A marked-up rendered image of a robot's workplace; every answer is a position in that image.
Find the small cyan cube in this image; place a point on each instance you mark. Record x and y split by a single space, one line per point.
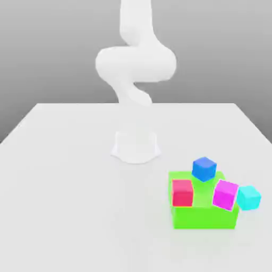
249 197

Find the small magenta cube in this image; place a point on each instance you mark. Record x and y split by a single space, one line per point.
225 194

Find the large green box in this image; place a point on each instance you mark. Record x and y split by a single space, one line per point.
204 216

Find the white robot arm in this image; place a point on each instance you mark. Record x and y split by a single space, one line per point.
136 63

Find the small red cube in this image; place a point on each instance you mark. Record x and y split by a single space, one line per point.
182 193

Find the small blue cube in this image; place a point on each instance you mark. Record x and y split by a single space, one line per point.
204 169

